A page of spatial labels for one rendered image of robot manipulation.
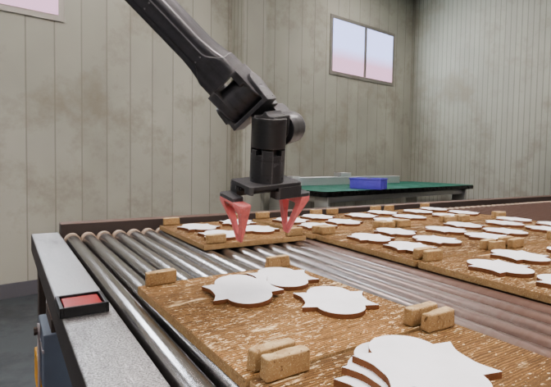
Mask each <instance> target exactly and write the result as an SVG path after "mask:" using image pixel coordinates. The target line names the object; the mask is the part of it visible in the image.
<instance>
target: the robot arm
mask: <svg viewBox="0 0 551 387"><path fill-rule="evenodd" d="M125 1H126V2H127V3H128V4H129V5H130V6H131V7H132V8H133V9H134V10H135V11H136V12H137V13H138V14H139V15H140V16H141V17H142V18H143V19H144V21H145V22H146V23H147V24H148V25H149V26H150V27H151V28H152V29H153V30H154V31H155V32H156V33H157V34H158V35H159V36H160V37H161V38H162V39H163V40H164V41H165V42H166V43H167V44H168V45H169V46H170V48H171V49H172V50H173V51H174V52H175V53H176V54H177V55H178V56H179V57H180V58H181V59H182V60H183V61H184V63H185V64H186V65H187V66H188V68H189V69H190V70H191V71H192V72H193V74H194V76H195V77H196V79H197V80H198V83H199V84H200V85H201V86H202V87H203V88H204V89H205V90H206V92H207V93H208V94H209V95H210V97H209V98H208V99H209V100H210V101H211V102H212V103H213V104H214V105H215V106H216V112H217V114H218V115H219V116H220V118H221V119H222V120H223V121H224V123H225V124H226V125H230V126H231V128H232V129H233V130H234V131H236V130H243V129H244V128H246V127H247V126H248V125H250V124H251V123H252V130H251V152H250V171H249V177H243V178H235V179H231V182H230V190H229V191H222V192H220V200H221V203H222V205H223V207H224V209H225V211H226V213H227V215H228V217H229V218H230V222H231V225H232V227H233V230H234V233H235V238H236V240H237V241H239V242H240V243H242V242H243V239H244V234H245V230H246V227H247V224H248V217H249V213H250V210H251V205H250V204H248V203H246V202H244V198H243V197H241V195H249V196H253V195H254V194H262V193H271V198H273V199H276V200H280V214H281V221H282V226H283V231H284V232H286V233H289V232H290V230H291V228H292V226H293V224H294V222H295V221H296V219H297V217H298V215H299V214H300V212H301V211H302V210H303V208H304V207H305V205H306V204H307V202H308V200H309V196H310V192H308V191H307V190H304V189H302V185H301V181H300V180H296V179H293V178H290V177H288V176H286V175H284V172H285V145H286V144H289V143H293V142H296V141H298V140H300V139H301V138H302V137H303V135H304V133H305V129H306V125H305V121H304V119H303V118H302V116H301V115H300V114H298V113H297V112H292V111H290V110H289V109H288V108H287V107H286V106H285V105H284V104H283V103H277V101H276V97H275V95H274V94H273V93H272V92H271V91H270V89H269V88H268V87H267V86H266V84H265V83H264V81H263V80H262V79H261V78H260V77H259V76H258V75H257V74H255V73H254V72H252V71H251V70H250V69H249V68H248V67H247V66H246V64H245V63H244V64H243V63H242V62H241V61H240V60H239V59H238V58H237V57H236V56H235V55H234V54H233V53H232V52H229V51H227V50H226V49H225V48H223V47H222V46H221V45H220V44H219V43H217V42H216V41H215V40H214V39H213V38H212V37H210V36H209V35H208V34H207V33H206V31H205V30H204V29H203V28H202V27H201V26H200V25H199V24H198V23H197V22H196V21H195V20H194V19H193V17H192V16H191V15H190V14H189V13H188V12H187V11H186V10H185V9H184V8H183V7H182V6H181V5H180V4H179V3H178V2H177V1H176V0H125ZM230 78H232V79H233V80H232V81H231V82H230V83H229V84H228V85H227V86H226V85H225V83H226V82H227V81H228V80H229V79H230ZM289 200H290V201H292V202H294V203H295V205H294V209H293V211H292V213H291V215H290V218H289V221H288V207H289ZM235 212H237V214H238V221H239V225H238V222H237V217H236V214H235Z"/></svg>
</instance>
